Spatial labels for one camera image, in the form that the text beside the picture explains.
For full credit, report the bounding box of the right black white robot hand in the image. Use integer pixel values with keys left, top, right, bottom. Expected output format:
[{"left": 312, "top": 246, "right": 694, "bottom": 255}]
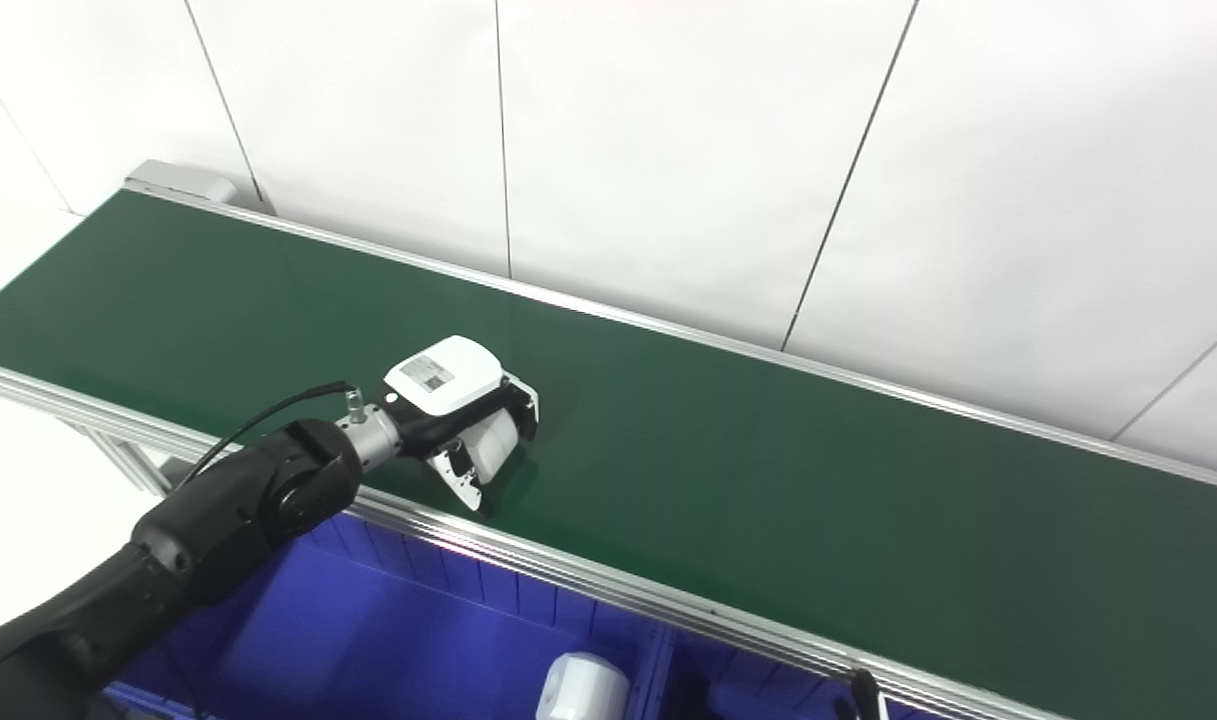
[{"left": 836, "top": 668, "right": 889, "bottom": 720}]

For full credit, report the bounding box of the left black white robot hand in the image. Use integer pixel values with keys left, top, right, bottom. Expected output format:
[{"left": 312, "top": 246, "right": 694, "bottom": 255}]
[{"left": 383, "top": 335, "right": 541, "bottom": 513}]

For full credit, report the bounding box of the white cylindrical part with hole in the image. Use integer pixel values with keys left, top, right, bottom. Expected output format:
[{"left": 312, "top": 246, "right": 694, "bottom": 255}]
[{"left": 465, "top": 412, "right": 521, "bottom": 479}]

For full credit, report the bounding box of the blue plastic bin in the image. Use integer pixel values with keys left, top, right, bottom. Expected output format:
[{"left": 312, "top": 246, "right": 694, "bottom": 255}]
[
  {"left": 633, "top": 625, "right": 949, "bottom": 720},
  {"left": 103, "top": 510, "right": 669, "bottom": 720}
]

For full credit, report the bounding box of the green conveyor belt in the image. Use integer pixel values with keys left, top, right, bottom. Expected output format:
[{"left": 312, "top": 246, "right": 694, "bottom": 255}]
[{"left": 0, "top": 185, "right": 1217, "bottom": 720}]

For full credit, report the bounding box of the white cylindrical part with slot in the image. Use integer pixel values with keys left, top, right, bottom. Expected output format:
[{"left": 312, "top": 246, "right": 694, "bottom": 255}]
[{"left": 535, "top": 652, "right": 632, "bottom": 720}]

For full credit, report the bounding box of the grey conveyor end housing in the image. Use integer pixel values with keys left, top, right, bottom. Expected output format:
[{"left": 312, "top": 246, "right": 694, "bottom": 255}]
[{"left": 123, "top": 160, "right": 239, "bottom": 208}]

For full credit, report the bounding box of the aluminium conveyor leg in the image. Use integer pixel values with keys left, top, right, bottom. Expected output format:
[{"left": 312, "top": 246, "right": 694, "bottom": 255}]
[{"left": 68, "top": 425, "right": 174, "bottom": 496}]

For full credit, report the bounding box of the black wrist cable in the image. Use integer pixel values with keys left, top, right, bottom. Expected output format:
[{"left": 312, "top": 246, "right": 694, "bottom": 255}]
[{"left": 173, "top": 380, "right": 359, "bottom": 491}]

